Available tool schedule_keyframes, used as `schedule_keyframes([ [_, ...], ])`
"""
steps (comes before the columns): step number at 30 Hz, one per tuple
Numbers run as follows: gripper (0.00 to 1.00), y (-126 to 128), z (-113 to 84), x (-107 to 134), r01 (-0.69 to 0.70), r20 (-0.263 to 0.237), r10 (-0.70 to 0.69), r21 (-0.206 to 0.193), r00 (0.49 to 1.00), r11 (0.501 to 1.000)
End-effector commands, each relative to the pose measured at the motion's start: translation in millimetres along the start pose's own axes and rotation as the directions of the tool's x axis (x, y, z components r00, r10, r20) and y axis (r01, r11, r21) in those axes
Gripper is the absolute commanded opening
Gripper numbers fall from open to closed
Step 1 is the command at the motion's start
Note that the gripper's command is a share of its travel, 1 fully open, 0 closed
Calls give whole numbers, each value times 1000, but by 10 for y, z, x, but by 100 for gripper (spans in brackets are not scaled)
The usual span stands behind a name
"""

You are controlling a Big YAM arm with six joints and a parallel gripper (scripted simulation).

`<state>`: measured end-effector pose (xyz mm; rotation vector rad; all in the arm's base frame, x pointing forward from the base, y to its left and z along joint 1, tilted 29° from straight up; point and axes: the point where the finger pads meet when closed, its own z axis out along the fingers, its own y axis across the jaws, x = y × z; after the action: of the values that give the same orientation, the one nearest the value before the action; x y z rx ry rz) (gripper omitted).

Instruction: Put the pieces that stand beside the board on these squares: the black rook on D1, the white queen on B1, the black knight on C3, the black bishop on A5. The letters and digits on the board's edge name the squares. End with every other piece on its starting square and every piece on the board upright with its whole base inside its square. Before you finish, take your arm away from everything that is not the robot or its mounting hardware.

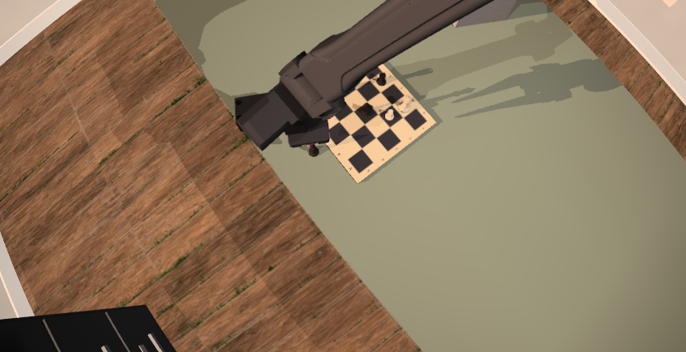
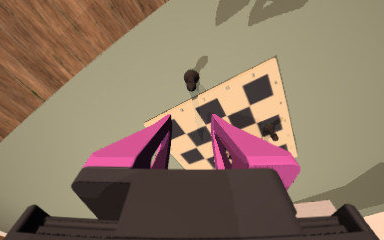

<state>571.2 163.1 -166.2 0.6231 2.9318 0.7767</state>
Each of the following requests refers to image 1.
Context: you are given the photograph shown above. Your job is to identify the tan and black chessboard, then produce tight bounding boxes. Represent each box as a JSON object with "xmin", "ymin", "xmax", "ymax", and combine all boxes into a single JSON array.
[{"xmin": 325, "ymin": 64, "xmax": 436, "ymax": 183}]

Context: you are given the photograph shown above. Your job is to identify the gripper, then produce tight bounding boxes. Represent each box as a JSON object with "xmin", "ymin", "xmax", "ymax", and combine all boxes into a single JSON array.
[{"xmin": 288, "ymin": 115, "xmax": 330, "ymax": 148}]

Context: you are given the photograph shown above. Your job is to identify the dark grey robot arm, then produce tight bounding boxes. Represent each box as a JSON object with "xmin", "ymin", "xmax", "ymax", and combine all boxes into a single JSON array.
[{"xmin": 235, "ymin": 0, "xmax": 494, "ymax": 151}]

